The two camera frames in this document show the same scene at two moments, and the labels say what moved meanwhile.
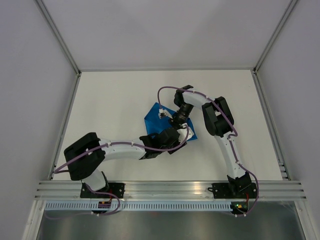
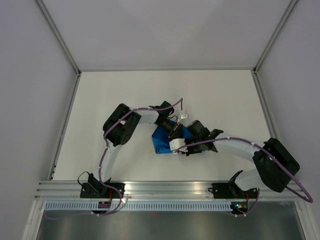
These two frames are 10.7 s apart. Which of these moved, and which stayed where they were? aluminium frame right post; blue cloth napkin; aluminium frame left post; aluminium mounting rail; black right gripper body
Moved: black right gripper body; blue cloth napkin
Stayed: aluminium frame right post; aluminium mounting rail; aluminium frame left post
